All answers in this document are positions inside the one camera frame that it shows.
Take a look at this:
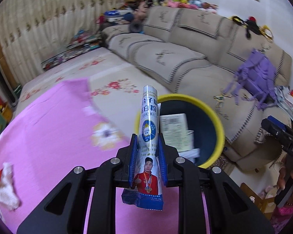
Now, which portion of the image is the pink floral tablecloth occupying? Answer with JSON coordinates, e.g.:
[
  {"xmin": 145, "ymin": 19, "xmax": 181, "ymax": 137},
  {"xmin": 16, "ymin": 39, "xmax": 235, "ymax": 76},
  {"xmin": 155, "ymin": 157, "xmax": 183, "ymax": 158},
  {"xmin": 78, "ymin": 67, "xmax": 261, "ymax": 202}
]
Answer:
[{"xmin": 0, "ymin": 78, "xmax": 211, "ymax": 234}]

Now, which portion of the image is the cream embroidered curtain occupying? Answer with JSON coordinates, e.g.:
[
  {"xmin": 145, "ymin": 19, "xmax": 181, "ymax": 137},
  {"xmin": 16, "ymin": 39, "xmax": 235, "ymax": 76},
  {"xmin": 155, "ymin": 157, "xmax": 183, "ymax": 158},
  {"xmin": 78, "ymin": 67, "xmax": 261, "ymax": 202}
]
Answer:
[{"xmin": 0, "ymin": 0, "xmax": 123, "ymax": 85}]

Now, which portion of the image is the purple backpack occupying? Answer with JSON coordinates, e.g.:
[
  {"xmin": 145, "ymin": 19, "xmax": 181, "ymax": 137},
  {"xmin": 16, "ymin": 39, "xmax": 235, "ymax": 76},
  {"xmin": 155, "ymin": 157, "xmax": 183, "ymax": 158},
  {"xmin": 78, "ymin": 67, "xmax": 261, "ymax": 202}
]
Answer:
[{"xmin": 222, "ymin": 49, "xmax": 277, "ymax": 110}]

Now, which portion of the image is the yellow rim trash bin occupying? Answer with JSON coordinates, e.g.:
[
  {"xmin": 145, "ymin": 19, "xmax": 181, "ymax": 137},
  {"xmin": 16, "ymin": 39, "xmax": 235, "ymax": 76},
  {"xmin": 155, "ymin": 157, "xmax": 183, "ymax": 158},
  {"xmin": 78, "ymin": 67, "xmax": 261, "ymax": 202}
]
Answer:
[{"xmin": 134, "ymin": 93, "xmax": 226, "ymax": 169}]

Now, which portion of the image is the pile of plush toys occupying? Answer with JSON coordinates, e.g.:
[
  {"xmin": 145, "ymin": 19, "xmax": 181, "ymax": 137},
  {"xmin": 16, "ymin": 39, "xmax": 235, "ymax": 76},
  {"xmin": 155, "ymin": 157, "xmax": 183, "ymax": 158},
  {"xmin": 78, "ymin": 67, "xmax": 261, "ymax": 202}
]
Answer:
[{"xmin": 156, "ymin": 0, "xmax": 218, "ymax": 14}]

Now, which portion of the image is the beige sofa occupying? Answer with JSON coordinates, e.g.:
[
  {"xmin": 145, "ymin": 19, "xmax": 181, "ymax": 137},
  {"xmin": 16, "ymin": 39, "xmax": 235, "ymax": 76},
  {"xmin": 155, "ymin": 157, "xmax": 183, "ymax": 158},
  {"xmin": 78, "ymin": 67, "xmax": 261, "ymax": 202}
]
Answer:
[{"xmin": 102, "ymin": 6, "xmax": 292, "ymax": 171}]

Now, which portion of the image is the black tower fan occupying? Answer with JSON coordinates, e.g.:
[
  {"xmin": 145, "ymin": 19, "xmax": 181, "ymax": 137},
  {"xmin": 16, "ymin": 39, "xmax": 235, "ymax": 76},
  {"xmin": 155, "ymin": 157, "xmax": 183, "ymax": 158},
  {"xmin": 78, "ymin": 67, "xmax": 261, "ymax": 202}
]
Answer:
[{"xmin": 0, "ymin": 66, "xmax": 18, "ymax": 108}]

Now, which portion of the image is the person's right hand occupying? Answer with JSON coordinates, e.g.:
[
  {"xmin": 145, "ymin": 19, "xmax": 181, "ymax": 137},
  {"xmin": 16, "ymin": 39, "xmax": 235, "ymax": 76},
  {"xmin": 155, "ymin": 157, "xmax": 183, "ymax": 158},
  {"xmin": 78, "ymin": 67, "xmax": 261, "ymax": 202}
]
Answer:
[{"xmin": 275, "ymin": 155, "xmax": 293, "ymax": 208}]

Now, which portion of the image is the crumpled white paper towel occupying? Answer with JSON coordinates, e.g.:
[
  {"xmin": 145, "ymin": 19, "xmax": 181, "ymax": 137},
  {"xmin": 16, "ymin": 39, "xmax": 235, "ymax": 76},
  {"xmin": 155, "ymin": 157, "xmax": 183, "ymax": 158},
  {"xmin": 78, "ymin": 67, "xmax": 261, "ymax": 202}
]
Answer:
[{"xmin": 0, "ymin": 162, "xmax": 21, "ymax": 211}]

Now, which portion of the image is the white bamboo print box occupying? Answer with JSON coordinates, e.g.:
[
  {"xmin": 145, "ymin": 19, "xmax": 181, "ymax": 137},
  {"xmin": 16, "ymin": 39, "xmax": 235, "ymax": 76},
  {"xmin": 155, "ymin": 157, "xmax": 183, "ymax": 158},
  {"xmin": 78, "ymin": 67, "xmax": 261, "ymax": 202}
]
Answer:
[{"xmin": 159, "ymin": 113, "xmax": 194, "ymax": 152}]

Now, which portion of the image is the blue white powder sachet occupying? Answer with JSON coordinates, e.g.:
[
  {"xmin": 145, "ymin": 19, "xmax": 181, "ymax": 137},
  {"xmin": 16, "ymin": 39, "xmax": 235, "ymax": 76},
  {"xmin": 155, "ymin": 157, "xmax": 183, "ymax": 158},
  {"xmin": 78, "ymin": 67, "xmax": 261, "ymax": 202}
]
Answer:
[{"xmin": 122, "ymin": 85, "xmax": 163, "ymax": 211}]

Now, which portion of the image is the floral bed mattress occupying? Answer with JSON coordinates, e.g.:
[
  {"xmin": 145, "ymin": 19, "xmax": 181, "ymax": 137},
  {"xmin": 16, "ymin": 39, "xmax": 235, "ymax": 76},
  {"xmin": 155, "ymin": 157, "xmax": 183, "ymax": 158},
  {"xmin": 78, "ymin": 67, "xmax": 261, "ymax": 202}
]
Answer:
[{"xmin": 15, "ymin": 48, "xmax": 170, "ymax": 137}]

